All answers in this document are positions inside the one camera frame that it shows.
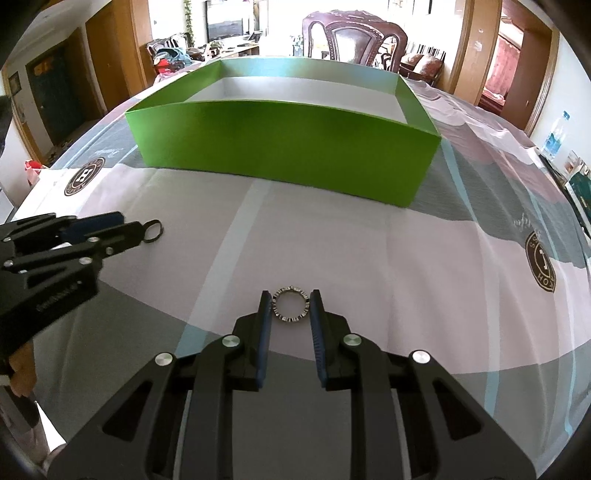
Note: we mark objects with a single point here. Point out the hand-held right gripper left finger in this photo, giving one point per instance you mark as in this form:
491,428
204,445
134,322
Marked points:
264,332

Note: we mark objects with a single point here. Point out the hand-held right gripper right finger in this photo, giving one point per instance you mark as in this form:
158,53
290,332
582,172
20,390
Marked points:
317,332

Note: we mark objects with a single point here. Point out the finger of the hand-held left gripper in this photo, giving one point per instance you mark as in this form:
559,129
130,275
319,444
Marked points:
120,237
92,226

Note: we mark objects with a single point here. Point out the green cardboard box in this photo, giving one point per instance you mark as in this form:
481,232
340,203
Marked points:
277,147

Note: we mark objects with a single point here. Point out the person's left forearm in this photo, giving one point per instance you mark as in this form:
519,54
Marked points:
23,424

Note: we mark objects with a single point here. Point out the person's left hand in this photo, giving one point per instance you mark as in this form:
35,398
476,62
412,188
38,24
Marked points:
23,374

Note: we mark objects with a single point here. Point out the printed pink grey tablecloth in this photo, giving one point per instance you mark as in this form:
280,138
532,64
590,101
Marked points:
369,277

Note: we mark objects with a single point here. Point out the red bag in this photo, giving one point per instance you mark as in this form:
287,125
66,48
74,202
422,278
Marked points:
34,173

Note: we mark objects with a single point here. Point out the pile of clothes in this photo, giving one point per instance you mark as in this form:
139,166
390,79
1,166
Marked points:
173,57

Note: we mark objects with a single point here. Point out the wooden television cabinet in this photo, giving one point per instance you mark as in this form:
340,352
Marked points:
231,50

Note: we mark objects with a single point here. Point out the hanging green vine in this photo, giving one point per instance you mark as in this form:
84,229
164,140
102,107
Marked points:
188,23

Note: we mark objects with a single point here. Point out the television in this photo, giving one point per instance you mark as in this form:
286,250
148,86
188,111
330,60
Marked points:
225,23

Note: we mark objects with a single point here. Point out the blue bottles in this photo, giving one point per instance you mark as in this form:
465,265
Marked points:
298,46

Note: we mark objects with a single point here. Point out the wooden armchair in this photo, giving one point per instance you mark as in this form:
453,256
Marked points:
422,64

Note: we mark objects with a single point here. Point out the carved wooden chair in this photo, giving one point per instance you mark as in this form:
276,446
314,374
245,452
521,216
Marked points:
355,41

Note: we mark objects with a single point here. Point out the teal box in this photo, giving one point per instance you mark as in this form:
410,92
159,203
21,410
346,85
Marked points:
581,194

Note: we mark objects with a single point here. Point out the clear water bottle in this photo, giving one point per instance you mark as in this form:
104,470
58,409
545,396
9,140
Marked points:
554,138

